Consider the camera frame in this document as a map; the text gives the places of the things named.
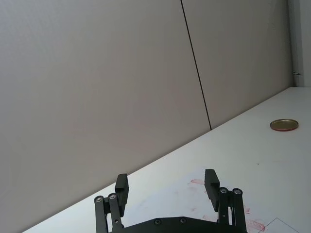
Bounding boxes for round gold metal lid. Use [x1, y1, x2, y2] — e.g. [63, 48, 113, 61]
[269, 118, 300, 133]

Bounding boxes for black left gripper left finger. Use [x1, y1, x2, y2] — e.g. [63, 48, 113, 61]
[94, 173, 130, 233]

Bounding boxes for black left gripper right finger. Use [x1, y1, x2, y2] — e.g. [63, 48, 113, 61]
[204, 168, 248, 233]

